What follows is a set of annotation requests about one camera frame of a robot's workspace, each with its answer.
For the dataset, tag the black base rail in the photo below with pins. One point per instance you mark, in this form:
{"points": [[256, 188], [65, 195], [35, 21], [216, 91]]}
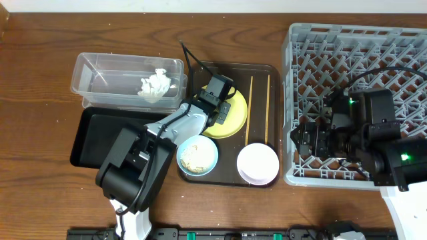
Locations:
{"points": [[336, 230]]}

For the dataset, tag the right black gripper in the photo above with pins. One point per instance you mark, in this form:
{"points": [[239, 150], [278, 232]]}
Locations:
{"points": [[321, 130]]}

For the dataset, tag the grey dishwasher rack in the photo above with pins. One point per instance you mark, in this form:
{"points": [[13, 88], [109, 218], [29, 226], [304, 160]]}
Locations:
{"points": [[320, 58]]}

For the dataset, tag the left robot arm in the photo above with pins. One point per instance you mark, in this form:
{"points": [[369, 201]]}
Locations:
{"points": [[135, 167]]}

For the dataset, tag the right wooden chopstick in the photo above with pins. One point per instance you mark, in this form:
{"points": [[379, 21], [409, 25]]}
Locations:
{"points": [[267, 111]]}

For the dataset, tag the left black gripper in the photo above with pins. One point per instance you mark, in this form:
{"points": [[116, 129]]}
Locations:
{"points": [[223, 117]]}

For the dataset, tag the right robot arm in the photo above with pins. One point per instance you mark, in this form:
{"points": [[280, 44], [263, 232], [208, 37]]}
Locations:
{"points": [[396, 164]]}

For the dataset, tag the pink bowl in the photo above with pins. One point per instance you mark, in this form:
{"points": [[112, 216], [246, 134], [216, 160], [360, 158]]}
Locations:
{"points": [[258, 164]]}

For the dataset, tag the black plastic tray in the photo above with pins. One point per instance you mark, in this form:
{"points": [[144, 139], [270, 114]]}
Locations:
{"points": [[99, 128]]}

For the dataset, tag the white tissue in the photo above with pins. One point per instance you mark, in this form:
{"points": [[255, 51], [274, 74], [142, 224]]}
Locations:
{"points": [[156, 85]]}

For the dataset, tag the clear plastic bin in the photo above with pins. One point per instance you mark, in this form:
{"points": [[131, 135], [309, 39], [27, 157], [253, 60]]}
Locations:
{"points": [[113, 81]]}

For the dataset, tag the yellow plate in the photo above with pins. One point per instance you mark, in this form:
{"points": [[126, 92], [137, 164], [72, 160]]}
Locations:
{"points": [[231, 119]]}

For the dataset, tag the blue bowl with rice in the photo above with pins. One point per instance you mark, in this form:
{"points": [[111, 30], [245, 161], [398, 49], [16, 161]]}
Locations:
{"points": [[197, 156]]}

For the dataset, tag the dark brown serving tray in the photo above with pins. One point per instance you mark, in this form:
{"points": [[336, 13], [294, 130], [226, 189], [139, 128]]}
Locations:
{"points": [[225, 172]]}

